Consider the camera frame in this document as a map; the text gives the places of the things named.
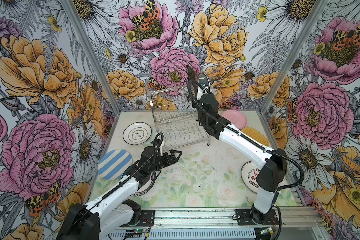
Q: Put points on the pink plastic plate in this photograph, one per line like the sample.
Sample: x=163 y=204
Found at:
x=236 y=118

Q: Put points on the white plate green red rim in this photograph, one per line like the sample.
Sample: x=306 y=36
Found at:
x=141 y=187

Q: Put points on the chrome two-tier dish rack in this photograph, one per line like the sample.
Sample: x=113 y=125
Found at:
x=175 y=117

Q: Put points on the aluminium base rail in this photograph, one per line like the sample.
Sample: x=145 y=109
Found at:
x=284 y=223

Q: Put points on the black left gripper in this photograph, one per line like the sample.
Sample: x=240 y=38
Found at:
x=168 y=162

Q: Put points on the blue white striped plate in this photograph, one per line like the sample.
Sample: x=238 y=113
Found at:
x=113 y=164

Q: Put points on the white plate orange sunburst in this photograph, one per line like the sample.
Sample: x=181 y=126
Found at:
x=203 y=76

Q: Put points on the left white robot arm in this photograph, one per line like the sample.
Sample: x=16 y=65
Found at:
x=98 y=218

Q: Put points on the black square floral plate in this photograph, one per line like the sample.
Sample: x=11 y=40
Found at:
x=192 y=82

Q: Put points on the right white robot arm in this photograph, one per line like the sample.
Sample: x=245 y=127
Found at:
x=271 y=163

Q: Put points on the yellow woven-pattern tray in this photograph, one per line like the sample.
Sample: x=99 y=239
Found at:
x=256 y=136

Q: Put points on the white plate black clover outline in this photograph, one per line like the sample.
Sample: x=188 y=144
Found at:
x=137 y=133

